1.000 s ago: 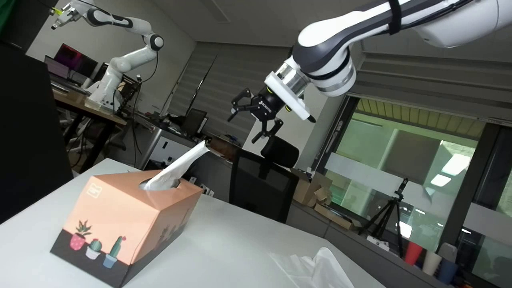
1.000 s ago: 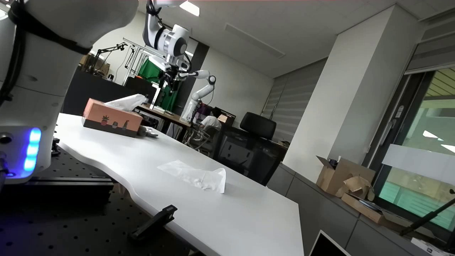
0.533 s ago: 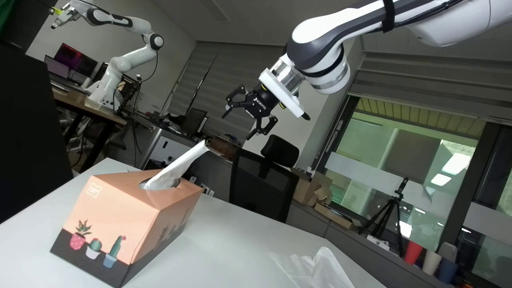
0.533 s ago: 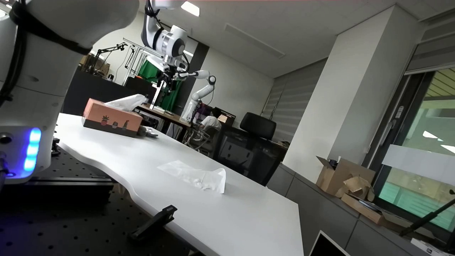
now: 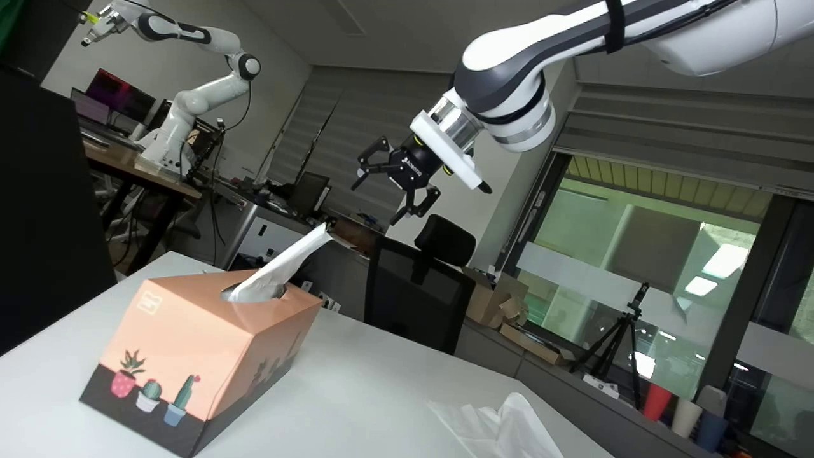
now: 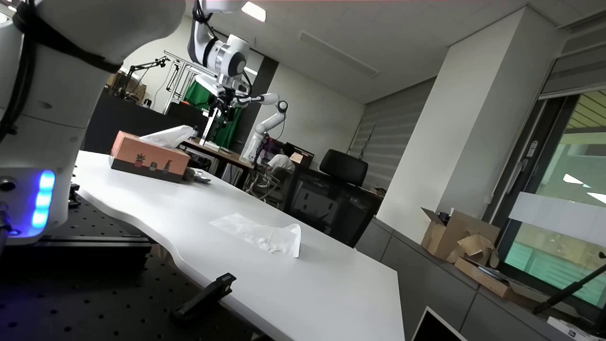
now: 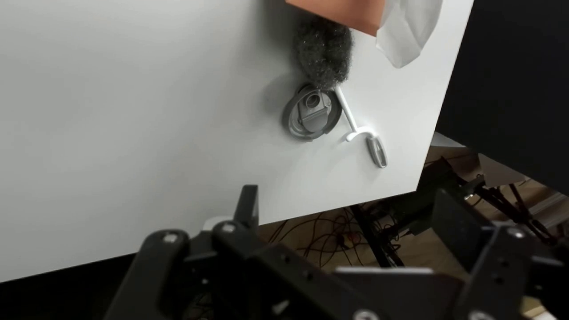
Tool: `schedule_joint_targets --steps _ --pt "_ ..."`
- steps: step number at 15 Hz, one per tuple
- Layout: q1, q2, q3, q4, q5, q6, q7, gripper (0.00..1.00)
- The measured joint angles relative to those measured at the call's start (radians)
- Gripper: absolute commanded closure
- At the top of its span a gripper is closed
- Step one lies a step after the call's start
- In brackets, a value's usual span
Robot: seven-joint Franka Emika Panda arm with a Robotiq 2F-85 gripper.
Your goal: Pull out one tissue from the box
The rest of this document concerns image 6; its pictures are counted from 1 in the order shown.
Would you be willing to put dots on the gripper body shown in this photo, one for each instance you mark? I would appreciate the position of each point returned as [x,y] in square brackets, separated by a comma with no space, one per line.
[225,100]

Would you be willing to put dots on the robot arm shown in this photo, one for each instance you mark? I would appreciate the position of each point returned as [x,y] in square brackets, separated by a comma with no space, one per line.
[71,109]

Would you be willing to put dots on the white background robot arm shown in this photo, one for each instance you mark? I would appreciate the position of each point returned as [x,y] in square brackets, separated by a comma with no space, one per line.
[265,124]

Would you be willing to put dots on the white tissue in box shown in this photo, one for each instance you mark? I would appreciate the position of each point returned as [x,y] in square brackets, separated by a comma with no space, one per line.
[168,136]

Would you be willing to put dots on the orange tissue box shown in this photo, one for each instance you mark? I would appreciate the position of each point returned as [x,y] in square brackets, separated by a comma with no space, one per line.
[147,158]

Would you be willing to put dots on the loose white tissue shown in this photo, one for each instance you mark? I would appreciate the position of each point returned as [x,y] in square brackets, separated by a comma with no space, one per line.
[265,234]

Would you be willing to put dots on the open cardboard box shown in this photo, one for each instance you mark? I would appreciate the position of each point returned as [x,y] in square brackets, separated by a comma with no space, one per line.
[450,234]

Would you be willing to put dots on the green cloth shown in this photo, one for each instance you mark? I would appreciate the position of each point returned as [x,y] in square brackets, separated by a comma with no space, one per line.
[199,97]

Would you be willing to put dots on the wooden table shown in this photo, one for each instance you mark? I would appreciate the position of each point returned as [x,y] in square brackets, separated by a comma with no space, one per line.
[222,154]

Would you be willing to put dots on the small grey object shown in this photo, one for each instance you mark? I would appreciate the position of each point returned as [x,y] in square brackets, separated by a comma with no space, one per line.
[199,176]

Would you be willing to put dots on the person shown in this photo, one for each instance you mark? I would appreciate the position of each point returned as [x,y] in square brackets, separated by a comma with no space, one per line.
[281,162]

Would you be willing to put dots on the ceiling light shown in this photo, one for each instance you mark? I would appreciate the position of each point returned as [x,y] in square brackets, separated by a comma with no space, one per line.
[253,11]

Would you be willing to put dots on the black partition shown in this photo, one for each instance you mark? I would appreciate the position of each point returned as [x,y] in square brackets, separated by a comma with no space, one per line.
[123,121]

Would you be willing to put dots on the black office chair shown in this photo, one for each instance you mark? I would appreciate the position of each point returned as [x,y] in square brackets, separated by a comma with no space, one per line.
[343,166]

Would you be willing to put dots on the window blind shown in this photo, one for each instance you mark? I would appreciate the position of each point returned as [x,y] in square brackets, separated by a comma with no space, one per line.
[388,137]

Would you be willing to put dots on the small black clamp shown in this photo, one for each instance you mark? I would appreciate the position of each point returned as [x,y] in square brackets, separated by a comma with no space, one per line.
[74,196]

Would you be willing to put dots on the laptop screen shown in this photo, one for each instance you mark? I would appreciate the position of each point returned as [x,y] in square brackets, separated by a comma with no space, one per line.
[438,329]

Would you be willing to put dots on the window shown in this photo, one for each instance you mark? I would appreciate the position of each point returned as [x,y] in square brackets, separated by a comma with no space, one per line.
[563,189]

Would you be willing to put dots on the aluminium frame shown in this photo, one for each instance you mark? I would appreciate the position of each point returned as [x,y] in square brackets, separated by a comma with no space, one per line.
[182,71]

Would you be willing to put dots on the camera on mount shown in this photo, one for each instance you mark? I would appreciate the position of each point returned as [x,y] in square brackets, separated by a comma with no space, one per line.
[142,66]

